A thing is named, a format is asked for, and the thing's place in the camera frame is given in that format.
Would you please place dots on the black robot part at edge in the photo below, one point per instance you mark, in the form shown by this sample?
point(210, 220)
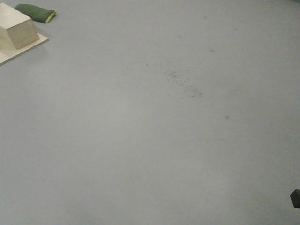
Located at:
point(295, 198)

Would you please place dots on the green folded cloth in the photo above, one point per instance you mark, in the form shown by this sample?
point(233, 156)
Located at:
point(36, 13)

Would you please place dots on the beige wooden block on plate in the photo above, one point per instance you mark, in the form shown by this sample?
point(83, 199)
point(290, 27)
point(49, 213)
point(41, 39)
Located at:
point(18, 34)

